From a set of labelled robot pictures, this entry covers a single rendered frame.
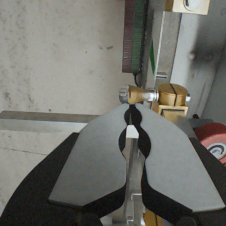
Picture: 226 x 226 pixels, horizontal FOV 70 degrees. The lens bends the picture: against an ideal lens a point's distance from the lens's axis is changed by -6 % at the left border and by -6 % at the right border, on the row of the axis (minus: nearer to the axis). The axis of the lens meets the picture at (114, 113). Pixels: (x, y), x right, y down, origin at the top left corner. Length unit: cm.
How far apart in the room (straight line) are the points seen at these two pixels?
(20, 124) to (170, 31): 37
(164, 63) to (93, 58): 78
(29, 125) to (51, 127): 5
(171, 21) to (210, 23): 15
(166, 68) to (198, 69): 14
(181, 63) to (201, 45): 7
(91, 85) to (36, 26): 52
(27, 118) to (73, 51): 87
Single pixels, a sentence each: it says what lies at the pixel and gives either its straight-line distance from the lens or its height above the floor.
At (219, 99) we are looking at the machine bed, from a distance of 56.
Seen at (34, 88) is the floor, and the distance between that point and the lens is 139.
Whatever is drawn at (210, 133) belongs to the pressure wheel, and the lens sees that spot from 31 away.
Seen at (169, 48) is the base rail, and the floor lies 70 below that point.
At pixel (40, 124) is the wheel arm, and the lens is 35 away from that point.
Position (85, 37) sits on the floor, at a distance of 115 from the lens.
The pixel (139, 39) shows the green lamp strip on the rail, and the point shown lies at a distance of 41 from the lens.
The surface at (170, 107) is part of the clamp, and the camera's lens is 29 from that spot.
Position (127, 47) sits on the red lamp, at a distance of 42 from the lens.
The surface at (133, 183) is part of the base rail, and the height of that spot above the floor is 70.
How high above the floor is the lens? 111
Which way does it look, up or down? 57 degrees down
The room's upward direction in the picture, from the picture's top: 175 degrees counter-clockwise
